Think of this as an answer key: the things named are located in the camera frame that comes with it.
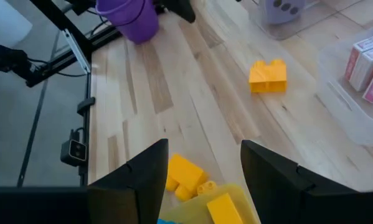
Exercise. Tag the silver aluminium extrusion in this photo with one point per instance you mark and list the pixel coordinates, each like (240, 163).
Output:
(77, 51)

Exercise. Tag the shallow clear plastic container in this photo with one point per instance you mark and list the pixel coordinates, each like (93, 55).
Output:
(338, 109)

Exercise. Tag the yellow translucent plastic bin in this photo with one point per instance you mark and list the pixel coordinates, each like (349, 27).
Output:
(189, 211)

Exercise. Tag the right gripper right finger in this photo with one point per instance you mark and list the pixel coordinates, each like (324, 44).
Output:
(314, 199)

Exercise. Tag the purple plastic bucket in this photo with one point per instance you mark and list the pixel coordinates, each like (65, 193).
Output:
(133, 18)

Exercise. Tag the black table-level camera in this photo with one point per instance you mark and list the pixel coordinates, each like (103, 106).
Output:
(74, 151)

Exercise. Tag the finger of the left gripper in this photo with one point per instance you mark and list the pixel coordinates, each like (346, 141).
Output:
(183, 9)

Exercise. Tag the purple foam dice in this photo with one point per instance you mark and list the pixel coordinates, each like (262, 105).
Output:
(282, 11)

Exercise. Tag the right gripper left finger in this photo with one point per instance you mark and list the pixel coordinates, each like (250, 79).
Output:
(80, 205)

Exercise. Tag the small yellow toy brick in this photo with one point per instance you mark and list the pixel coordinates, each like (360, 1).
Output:
(206, 187)

